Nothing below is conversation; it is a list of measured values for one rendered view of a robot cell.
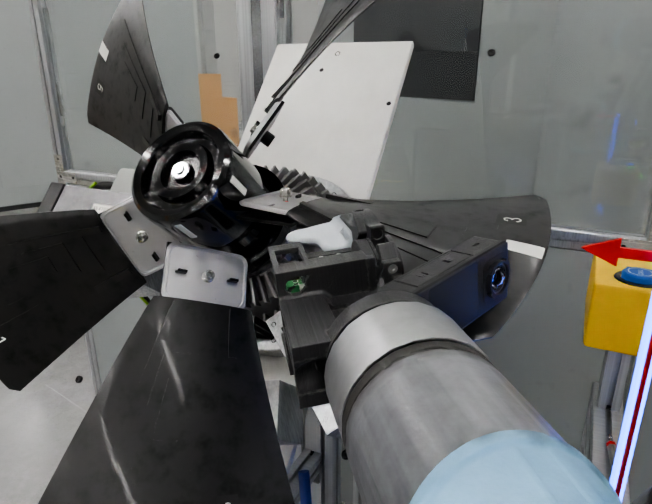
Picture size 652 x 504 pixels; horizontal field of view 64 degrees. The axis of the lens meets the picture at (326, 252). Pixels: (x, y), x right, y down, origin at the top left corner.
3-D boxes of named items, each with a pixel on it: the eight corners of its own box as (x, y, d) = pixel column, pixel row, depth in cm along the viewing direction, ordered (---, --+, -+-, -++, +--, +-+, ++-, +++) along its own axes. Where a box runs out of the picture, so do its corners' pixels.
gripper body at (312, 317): (266, 239, 36) (287, 315, 25) (385, 220, 37) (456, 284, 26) (280, 336, 39) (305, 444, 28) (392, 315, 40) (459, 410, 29)
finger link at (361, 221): (338, 197, 41) (368, 236, 33) (357, 194, 41) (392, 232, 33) (342, 253, 43) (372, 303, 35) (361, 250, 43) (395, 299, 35)
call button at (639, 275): (619, 275, 68) (621, 263, 68) (655, 280, 67) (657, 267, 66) (620, 286, 65) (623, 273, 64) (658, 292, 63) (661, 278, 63)
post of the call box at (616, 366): (596, 396, 78) (611, 321, 74) (619, 401, 77) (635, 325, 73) (596, 407, 76) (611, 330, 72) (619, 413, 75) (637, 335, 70)
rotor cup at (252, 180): (193, 182, 70) (129, 125, 59) (293, 161, 66) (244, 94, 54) (182, 284, 64) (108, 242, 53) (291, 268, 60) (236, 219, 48)
